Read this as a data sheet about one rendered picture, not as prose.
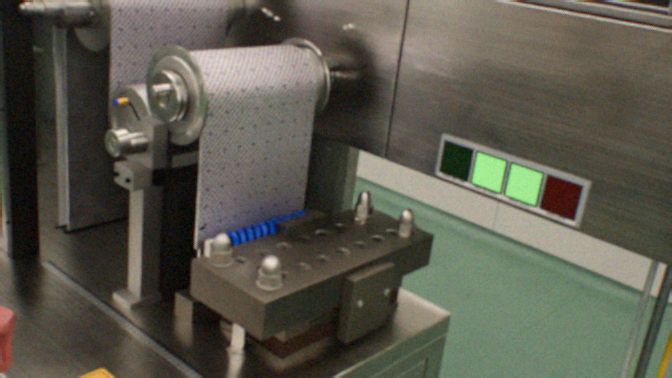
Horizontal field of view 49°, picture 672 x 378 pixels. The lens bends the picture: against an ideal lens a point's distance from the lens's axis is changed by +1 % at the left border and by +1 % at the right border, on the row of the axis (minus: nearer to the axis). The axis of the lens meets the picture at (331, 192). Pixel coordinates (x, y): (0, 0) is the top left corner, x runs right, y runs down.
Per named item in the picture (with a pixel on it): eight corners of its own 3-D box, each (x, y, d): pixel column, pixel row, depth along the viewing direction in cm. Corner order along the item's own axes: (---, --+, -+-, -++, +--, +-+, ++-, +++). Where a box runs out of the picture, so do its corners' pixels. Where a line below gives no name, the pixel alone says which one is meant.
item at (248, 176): (194, 248, 115) (200, 134, 108) (300, 215, 131) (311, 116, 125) (196, 249, 114) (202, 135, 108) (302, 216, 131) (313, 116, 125)
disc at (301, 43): (264, 111, 135) (271, 30, 130) (266, 111, 135) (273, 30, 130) (322, 133, 126) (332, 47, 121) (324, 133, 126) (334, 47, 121)
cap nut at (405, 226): (390, 231, 127) (393, 207, 125) (402, 226, 130) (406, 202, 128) (406, 238, 125) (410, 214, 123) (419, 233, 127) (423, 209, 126)
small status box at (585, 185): (434, 174, 120) (441, 134, 118) (436, 174, 121) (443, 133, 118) (577, 228, 105) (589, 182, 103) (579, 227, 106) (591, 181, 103)
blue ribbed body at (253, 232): (204, 254, 116) (205, 234, 114) (300, 223, 131) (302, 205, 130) (218, 262, 114) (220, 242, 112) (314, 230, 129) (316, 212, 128)
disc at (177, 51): (144, 130, 117) (146, 36, 111) (147, 129, 117) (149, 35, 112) (203, 157, 108) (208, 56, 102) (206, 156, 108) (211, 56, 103)
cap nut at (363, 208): (348, 212, 133) (352, 189, 131) (362, 208, 135) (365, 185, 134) (364, 219, 131) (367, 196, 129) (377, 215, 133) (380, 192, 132)
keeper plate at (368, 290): (336, 338, 115) (344, 276, 112) (376, 318, 123) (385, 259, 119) (348, 345, 114) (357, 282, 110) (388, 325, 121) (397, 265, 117)
